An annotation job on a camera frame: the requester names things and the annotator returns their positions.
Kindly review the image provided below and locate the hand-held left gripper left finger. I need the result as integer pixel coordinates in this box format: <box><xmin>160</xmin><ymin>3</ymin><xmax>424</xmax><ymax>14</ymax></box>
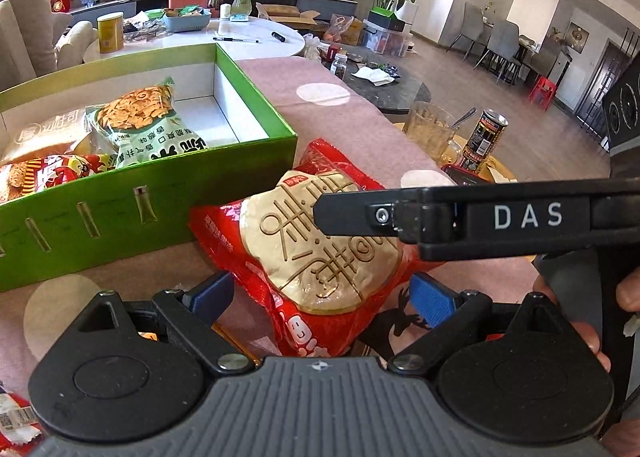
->
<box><xmin>75</xmin><ymin>271</ymin><xmax>255</xmax><ymax>372</ymax></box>

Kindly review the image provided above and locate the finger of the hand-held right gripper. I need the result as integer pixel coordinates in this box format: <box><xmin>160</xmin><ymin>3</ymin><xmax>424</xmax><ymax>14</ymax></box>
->
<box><xmin>312</xmin><ymin>187</ymin><xmax>423</xmax><ymax>244</ymax></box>

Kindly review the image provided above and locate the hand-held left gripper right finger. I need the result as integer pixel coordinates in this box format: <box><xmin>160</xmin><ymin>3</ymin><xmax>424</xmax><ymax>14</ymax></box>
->
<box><xmin>387</xmin><ymin>272</ymin><xmax>563</xmax><ymax>372</ymax></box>

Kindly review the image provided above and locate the red rice cracker packet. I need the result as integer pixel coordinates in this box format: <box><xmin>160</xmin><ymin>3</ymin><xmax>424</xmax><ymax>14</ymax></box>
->
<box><xmin>189</xmin><ymin>138</ymin><xmax>448</xmax><ymax>359</ymax></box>

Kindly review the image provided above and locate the green cardboard box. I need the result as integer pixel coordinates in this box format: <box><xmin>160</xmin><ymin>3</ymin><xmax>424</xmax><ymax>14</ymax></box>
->
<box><xmin>0</xmin><ymin>42</ymin><xmax>299</xmax><ymax>293</ymax></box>

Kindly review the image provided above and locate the red striped snack packet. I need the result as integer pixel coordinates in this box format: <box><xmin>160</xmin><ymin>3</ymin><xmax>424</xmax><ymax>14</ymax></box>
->
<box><xmin>0</xmin><ymin>153</ymin><xmax>118</xmax><ymax>205</ymax></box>

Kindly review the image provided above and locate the green spiral crisps packet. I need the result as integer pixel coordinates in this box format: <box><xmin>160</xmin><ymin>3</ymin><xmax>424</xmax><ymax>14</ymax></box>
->
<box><xmin>85</xmin><ymin>78</ymin><xmax>211</xmax><ymax>170</ymax></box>

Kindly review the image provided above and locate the bread roll clear packet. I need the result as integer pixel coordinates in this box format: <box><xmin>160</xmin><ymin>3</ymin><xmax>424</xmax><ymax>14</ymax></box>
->
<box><xmin>0</xmin><ymin>112</ymin><xmax>101</xmax><ymax>165</ymax></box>

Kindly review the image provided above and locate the person's right hand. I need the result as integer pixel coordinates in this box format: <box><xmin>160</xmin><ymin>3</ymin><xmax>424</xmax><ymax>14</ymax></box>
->
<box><xmin>570</xmin><ymin>269</ymin><xmax>640</xmax><ymax>373</ymax></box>

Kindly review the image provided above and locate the deer print packet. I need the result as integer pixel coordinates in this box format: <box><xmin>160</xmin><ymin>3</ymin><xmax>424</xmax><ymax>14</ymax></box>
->
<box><xmin>357</xmin><ymin>282</ymin><xmax>436</xmax><ymax>353</ymax></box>

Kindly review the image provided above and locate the black drink can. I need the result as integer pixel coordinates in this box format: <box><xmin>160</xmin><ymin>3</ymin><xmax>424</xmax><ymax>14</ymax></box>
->
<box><xmin>459</xmin><ymin>109</ymin><xmax>510</xmax><ymax>175</ymax></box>

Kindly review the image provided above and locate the glass mug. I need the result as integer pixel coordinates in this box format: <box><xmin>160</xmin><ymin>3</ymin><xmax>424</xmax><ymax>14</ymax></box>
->
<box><xmin>402</xmin><ymin>101</ymin><xmax>478</xmax><ymax>165</ymax></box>

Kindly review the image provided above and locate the dark marble round table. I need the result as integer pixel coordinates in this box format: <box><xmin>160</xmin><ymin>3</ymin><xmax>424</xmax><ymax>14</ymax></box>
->
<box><xmin>320</xmin><ymin>44</ymin><xmax>432</xmax><ymax>115</ymax></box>

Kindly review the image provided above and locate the metal spoon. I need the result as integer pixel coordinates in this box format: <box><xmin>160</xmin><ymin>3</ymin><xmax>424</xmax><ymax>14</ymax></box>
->
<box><xmin>447</xmin><ymin>108</ymin><xmax>477</xmax><ymax>130</ymax></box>

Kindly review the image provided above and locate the white tissue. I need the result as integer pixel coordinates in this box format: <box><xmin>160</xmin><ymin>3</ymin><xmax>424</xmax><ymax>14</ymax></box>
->
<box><xmin>351</xmin><ymin>66</ymin><xmax>396</xmax><ymax>86</ymax></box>

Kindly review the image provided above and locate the red plastic stool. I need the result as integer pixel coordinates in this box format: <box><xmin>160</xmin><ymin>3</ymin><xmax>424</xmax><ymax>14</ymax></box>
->
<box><xmin>529</xmin><ymin>76</ymin><xmax>558</xmax><ymax>110</ymax></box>

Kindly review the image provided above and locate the dark wooden door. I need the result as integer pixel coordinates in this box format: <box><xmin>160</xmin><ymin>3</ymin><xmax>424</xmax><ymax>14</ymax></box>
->
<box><xmin>575</xmin><ymin>37</ymin><xmax>626</xmax><ymax>138</ymax></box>

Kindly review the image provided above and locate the clear storage box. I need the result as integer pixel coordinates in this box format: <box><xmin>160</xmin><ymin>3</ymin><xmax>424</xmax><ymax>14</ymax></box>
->
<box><xmin>361</xmin><ymin>21</ymin><xmax>416</xmax><ymax>58</ymax></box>

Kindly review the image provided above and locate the white round coffee table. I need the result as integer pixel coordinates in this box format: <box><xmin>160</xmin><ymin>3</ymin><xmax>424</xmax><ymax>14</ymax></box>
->
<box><xmin>82</xmin><ymin>17</ymin><xmax>306</xmax><ymax>70</ymax></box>

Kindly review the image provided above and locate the grey dining chair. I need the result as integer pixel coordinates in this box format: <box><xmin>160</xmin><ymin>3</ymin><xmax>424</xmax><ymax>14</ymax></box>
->
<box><xmin>475</xmin><ymin>19</ymin><xmax>521</xmax><ymax>85</ymax></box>
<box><xmin>446</xmin><ymin>2</ymin><xmax>483</xmax><ymax>62</ymax></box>

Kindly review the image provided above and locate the green and black box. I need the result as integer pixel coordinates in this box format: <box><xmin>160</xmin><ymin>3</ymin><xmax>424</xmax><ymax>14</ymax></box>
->
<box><xmin>367</xmin><ymin>7</ymin><xmax>407</xmax><ymax>32</ymax></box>

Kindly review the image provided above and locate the brown cardboard box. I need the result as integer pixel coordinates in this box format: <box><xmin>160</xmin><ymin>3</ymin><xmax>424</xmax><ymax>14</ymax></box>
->
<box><xmin>256</xmin><ymin>2</ymin><xmax>321</xmax><ymax>32</ymax></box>

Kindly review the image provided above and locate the dark television cabinet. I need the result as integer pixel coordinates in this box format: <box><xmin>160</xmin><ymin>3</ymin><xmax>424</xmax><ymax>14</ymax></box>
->
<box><xmin>67</xmin><ymin>0</ymin><xmax>361</xmax><ymax>18</ymax></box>

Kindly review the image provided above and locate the red white snack packet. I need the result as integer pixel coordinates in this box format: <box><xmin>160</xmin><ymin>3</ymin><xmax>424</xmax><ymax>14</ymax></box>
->
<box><xmin>0</xmin><ymin>379</ymin><xmax>43</xmax><ymax>448</ymax></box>

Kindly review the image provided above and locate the blue basket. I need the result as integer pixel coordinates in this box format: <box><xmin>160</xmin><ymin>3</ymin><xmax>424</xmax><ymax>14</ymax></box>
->
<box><xmin>162</xmin><ymin>7</ymin><xmax>213</xmax><ymax>32</ymax></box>

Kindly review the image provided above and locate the pile of dark wrappers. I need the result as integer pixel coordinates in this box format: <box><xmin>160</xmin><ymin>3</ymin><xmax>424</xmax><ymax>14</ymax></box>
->
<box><xmin>122</xmin><ymin>17</ymin><xmax>168</xmax><ymax>42</ymax></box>

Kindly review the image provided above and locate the yellow can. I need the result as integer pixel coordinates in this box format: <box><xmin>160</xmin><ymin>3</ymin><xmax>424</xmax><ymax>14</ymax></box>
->
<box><xmin>96</xmin><ymin>12</ymin><xmax>125</xmax><ymax>55</ymax></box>

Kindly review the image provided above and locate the beige armchair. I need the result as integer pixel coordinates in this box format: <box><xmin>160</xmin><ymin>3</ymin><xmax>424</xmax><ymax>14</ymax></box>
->
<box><xmin>0</xmin><ymin>0</ymin><xmax>98</xmax><ymax>92</ymax></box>

